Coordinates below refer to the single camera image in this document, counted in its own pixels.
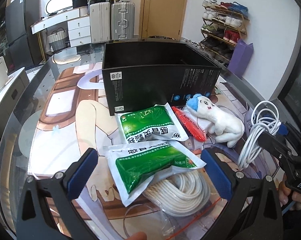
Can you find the white charging cable bundle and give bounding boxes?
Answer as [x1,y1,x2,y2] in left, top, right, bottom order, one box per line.
[238,101,282,170]

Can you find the white suitcase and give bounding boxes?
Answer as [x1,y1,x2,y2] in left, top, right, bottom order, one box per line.
[89,1,111,43]

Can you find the striped rug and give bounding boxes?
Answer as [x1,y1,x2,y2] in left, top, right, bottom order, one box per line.
[24,66,45,75]

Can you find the dark glass wardrobe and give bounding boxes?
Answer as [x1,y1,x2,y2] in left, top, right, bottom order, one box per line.
[0,7,10,57]

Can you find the person's left hand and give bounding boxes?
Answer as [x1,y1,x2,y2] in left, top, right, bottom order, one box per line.
[127,231,147,240]

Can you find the wooden door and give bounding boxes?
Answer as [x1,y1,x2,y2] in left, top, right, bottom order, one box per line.
[141,0,190,39]

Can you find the green white medicine packet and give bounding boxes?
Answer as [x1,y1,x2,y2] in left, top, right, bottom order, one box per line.
[115,102,188,145]
[104,141,207,207]

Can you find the woven basket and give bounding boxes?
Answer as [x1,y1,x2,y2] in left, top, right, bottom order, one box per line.
[47,29,69,51]

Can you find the bagged white rope coil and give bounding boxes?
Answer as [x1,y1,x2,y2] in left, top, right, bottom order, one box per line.
[123,170,229,240]

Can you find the low white grey cabinet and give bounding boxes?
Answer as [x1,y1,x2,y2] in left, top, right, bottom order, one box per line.
[0,67,30,116]

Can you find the black framed glass panel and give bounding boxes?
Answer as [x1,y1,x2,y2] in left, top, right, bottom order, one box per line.
[277,39,301,132]

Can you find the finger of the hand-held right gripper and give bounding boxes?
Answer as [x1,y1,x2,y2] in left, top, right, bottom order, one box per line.
[259,131,295,161]
[275,121,301,155]

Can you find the white round stool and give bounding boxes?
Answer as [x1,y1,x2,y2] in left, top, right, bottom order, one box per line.
[53,47,82,64]

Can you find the white vanity desk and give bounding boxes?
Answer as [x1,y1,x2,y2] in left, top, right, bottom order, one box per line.
[31,7,91,48]

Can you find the shoe rack with shoes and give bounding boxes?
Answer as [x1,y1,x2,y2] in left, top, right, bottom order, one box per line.
[201,0,249,61]

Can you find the white plush toy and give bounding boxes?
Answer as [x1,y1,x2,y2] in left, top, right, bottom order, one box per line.
[185,93,245,148]

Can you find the red snack packet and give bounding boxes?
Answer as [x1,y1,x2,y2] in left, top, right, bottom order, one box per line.
[171,106,206,142]

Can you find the oval mirror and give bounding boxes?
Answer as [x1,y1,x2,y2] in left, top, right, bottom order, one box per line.
[46,0,77,14]

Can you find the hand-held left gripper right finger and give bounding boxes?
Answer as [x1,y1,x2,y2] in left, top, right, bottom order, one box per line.
[200,148,284,240]

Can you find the silver suitcase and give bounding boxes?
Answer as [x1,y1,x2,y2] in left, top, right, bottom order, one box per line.
[111,2,136,40]

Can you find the purple bag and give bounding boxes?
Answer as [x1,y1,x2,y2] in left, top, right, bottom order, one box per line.
[227,39,254,79]

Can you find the scattered shoes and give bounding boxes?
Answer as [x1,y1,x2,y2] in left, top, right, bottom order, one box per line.
[182,37,204,49]

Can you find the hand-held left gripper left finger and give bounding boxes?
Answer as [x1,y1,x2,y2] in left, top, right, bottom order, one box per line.
[16,148,101,240]

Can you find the gold shoe rack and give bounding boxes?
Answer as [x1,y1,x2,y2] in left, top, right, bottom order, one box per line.
[199,1,250,63]

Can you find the person's right hand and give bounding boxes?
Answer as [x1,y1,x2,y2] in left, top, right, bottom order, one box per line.
[277,180,301,213]

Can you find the black refrigerator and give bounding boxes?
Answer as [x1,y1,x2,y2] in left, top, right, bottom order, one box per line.
[5,0,43,66]

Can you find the black cardboard box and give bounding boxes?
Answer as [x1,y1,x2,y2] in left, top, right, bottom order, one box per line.
[102,39,222,116]

